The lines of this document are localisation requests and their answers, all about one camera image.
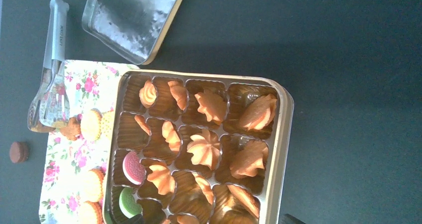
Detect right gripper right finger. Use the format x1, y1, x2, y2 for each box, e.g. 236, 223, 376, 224
282, 214, 306, 224

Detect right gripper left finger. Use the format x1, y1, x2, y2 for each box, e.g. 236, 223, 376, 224
126, 214, 144, 224

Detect green sandwich cookie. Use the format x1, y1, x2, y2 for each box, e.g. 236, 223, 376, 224
119, 187, 143, 219

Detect pink sandwich cookie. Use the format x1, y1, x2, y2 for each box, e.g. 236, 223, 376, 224
122, 151, 146, 185

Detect silver tin lid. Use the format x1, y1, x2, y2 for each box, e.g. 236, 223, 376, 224
82, 0, 182, 65

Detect white handled metal tongs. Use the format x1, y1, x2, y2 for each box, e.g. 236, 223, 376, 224
27, 0, 70, 133

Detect brown round chocolate cookie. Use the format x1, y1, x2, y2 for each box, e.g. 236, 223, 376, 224
9, 142, 29, 163

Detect gold cookie tin box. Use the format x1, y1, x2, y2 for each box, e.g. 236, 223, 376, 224
103, 70, 294, 224

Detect floral cookie tray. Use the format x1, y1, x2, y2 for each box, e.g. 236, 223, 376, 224
39, 60, 137, 224

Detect yellow round biscuit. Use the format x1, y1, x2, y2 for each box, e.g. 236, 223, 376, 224
80, 110, 102, 141

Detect brown flower cookie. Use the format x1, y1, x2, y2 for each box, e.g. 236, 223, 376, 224
60, 117, 81, 141

